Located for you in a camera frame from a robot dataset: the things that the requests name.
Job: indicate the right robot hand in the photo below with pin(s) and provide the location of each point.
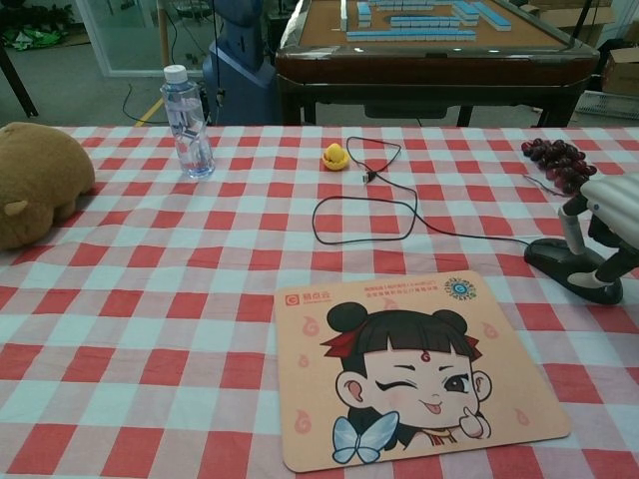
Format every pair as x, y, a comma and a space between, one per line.
614, 197

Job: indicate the black computer mouse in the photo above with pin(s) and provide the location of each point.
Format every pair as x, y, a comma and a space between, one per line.
549, 257

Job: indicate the cartoon girl mouse pad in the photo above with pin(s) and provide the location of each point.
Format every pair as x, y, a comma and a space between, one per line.
399, 389

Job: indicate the dark purple grape bunch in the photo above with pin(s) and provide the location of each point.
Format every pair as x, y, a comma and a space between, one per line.
559, 159

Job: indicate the flat cardboard box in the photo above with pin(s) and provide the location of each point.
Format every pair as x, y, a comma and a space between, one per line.
569, 15

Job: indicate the mahjong tile row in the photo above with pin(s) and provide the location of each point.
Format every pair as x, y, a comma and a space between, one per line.
364, 12
409, 35
486, 15
344, 15
414, 5
424, 22

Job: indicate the dark wooden mahjong table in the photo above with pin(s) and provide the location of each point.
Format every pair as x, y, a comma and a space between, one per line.
434, 65

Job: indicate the small yellow toy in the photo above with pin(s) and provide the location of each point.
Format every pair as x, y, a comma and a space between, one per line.
334, 158

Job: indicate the blue machine base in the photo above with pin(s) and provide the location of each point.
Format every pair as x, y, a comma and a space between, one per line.
239, 75

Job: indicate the clear plastic water bottle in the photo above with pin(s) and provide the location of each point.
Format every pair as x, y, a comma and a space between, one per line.
189, 140

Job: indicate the red white checkered tablecloth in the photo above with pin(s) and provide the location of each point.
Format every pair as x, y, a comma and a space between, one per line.
150, 299

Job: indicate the brown plush capybara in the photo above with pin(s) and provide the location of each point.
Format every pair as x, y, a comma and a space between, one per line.
35, 174

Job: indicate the green fabric item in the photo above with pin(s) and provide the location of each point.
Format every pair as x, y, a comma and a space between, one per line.
30, 39

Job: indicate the black table leg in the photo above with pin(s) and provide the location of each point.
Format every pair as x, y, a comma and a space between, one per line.
17, 82

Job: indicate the wooden post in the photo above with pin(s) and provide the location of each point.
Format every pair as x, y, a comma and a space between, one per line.
163, 40

